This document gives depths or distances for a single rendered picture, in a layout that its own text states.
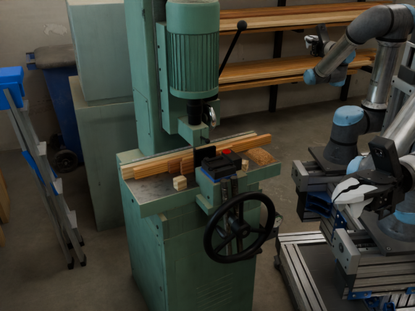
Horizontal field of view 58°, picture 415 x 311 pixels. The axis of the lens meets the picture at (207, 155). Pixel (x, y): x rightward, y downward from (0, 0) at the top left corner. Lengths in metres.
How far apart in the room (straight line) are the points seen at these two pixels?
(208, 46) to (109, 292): 1.49
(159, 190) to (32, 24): 2.46
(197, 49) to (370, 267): 0.93
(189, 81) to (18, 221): 1.95
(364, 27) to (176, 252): 1.11
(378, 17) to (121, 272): 1.83
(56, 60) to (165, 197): 1.88
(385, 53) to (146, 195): 1.09
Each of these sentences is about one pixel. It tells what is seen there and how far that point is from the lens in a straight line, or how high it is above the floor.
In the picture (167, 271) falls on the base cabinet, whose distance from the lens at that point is 1.53.
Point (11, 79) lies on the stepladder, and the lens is 1.91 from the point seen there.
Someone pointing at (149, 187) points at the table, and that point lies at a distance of 1.36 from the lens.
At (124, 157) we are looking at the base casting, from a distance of 1.78.
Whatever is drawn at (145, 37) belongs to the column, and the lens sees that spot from 1.46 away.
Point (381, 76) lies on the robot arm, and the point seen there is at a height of 1.19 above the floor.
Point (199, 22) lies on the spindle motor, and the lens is 1.23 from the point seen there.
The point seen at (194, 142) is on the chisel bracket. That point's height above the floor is 1.02.
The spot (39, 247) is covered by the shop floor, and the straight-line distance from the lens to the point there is 2.65.
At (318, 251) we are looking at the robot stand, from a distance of 2.19.
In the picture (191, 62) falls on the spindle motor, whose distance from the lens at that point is 1.26.
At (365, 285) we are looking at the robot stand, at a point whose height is 0.62.
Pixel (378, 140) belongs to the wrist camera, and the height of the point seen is 1.32.
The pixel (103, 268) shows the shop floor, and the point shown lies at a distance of 2.39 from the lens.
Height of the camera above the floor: 1.66
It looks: 29 degrees down
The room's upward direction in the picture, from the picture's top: straight up
